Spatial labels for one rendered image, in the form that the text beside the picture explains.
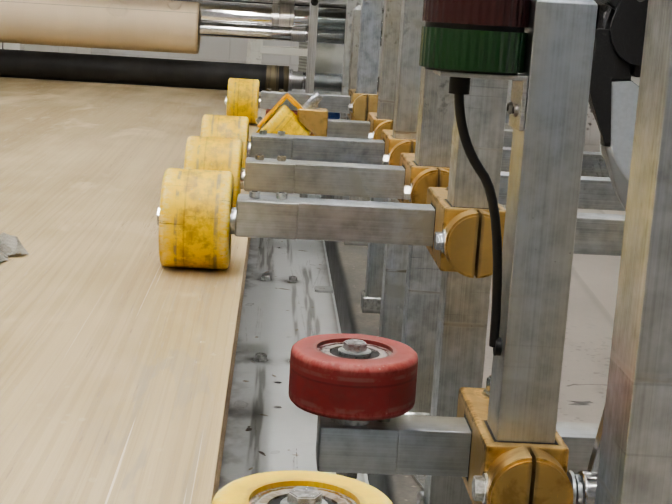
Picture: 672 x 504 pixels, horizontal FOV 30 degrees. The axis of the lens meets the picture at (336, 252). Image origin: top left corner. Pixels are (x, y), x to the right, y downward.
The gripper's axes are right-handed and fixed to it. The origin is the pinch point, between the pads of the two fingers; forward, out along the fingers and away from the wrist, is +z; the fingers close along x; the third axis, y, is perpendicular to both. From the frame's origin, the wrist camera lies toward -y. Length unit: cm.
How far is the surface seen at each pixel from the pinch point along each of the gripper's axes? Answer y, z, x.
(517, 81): -5.4, -7.5, 9.9
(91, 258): 24.9, 10.5, 38.1
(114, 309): 8.2, 10.5, 34.1
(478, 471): -6.3, 15.8, 10.3
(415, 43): 68, -7, 8
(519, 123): -7.1, -5.2, 9.9
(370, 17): 143, -10, 8
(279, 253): 172, 39, 21
